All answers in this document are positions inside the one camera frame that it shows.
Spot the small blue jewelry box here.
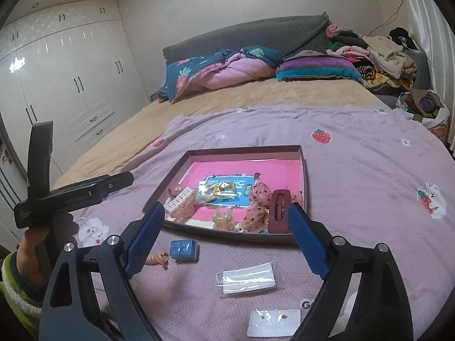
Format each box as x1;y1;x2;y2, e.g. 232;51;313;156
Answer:
169;240;199;263

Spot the white earring card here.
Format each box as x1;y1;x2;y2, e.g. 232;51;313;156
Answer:
246;308;302;338

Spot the maroon long hair clip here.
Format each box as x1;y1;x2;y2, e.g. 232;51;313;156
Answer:
267;189;291;234

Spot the person's left hand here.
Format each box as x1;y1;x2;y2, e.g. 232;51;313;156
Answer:
17;215;79;288

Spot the brown cardboard box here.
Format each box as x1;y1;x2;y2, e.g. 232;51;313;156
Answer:
142;144;308;247

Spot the white wardrobe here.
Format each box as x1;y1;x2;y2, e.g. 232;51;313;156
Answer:
0;0;152;253

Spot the grey headboard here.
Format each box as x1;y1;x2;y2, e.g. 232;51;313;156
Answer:
163;12;332;66

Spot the orange spiral hair tie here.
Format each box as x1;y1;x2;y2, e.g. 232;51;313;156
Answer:
145;252;170;267

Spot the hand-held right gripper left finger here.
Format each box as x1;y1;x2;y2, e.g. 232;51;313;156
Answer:
38;202;166;341

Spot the person's left forearm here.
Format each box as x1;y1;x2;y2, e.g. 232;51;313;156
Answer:
0;250;52;341

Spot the white printed card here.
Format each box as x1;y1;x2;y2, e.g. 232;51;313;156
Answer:
299;296;313;322

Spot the peach pearl hair accessory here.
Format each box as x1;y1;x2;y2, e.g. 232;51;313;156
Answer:
212;210;237;231

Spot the clear plastic earring packet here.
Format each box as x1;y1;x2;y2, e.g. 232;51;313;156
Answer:
216;262;278;295

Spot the dotted tulle hair bow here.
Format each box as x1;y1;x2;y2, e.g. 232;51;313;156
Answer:
238;181;274;233

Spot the floral blue pink quilt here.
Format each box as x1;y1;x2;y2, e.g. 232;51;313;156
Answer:
157;45;285;104

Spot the striped fleece blanket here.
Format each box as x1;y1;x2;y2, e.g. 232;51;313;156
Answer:
275;53;365;85

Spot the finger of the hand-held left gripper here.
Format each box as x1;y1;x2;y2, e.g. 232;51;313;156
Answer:
36;171;135;211
26;121;54;204

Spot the tan bed sheet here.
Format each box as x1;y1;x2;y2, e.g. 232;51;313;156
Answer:
53;78;388;189

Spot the purple cloud print blanket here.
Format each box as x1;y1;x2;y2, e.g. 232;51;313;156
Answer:
50;105;455;341

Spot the white curtain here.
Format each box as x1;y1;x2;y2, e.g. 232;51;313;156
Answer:
394;0;455;157

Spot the peach round hair clip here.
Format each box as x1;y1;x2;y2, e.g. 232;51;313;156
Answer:
171;204;200;223

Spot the white claw hair clip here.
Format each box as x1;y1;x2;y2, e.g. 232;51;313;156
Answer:
166;188;198;211

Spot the pile of clothes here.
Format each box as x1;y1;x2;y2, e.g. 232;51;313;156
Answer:
325;24;418;95

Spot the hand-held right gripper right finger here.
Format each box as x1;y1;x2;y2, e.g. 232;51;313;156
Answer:
286;202;415;341

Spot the thin wall cable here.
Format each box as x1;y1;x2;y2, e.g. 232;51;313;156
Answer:
370;0;404;36

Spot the white bag of clothes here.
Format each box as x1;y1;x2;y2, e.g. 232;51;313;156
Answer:
396;90;450;128

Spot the grey cushion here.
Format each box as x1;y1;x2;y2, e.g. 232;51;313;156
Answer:
403;49;432;91

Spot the clear plastic bangle bag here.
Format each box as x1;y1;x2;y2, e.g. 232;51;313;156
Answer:
197;178;239;206

